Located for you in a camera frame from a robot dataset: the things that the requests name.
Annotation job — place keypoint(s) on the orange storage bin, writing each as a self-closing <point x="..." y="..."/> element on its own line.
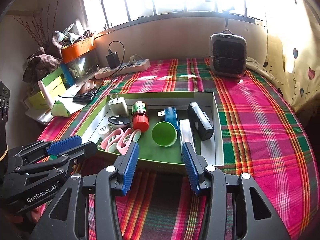
<point x="78" y="49"/>

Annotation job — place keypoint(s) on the white paper sheet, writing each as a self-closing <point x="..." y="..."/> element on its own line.
<point x="44" y="116"/>

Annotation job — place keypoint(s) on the red cap medicine bottle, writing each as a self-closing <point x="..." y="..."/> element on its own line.
<point x="139" y="116"/>

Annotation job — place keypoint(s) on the black power adapter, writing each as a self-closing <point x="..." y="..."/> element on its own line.
<point x="113" y="59"/>

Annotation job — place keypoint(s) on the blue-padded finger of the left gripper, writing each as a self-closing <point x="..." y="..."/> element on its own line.
<point x="57" y="165"/>
<point x="36" y="151"/>

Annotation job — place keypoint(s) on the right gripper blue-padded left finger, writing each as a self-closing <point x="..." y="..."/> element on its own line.
<point x="66" y="216"/>

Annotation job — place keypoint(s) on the green top round container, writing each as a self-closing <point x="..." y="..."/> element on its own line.
<point x="164" y="134"/>

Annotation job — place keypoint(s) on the green tissue pack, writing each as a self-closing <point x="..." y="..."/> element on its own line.
<point x="60" y="110"/>

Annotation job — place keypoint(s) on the white power strip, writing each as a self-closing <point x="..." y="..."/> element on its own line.
<point x="138" y="66"/>

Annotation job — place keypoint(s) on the grey portable fan heater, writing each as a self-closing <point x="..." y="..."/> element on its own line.
<point x="227" y="54"/>

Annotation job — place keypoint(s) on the green cardboard box tray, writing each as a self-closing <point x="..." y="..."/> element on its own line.
<point x="149" y="151"/>

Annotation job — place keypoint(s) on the yellow green boxes stack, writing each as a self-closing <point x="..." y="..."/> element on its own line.
<point x="47" y="89"/>

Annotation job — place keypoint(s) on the black rectangular remote device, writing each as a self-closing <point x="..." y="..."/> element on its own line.
<point x="199" y="121"/>

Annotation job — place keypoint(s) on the black oval key fob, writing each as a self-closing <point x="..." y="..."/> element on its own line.
<point x="118" y="121"/>

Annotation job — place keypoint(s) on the brown checked cloth bag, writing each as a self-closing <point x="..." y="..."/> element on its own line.
<point x="43" y="62"/>

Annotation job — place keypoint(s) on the black smartphone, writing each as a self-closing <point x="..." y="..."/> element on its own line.
<point x="88" y="91"/>

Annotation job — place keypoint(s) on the heart pattern curtain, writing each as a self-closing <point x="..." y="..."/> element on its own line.
<point x="293" y="51"/>

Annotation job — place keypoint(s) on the blue translucent usb tester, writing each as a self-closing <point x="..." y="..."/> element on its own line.
<point x="170" y="115"/>

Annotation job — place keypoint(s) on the silver black lighter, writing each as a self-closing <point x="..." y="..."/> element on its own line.
<point x="186" y="133"/>

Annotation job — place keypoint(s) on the white usb wall charger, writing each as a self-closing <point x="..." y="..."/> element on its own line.
<point x="118" y="106"/>

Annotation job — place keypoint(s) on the pink ear hook clip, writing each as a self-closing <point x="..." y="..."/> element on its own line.
<point x="109" y="144"/>
<point x="125" y="140"/>

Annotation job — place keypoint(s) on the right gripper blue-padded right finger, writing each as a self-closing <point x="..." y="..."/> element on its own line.
<point x="254" y="217"/>

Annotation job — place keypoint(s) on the left hand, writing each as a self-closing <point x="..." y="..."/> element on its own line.
<point x="35" y="215"/>

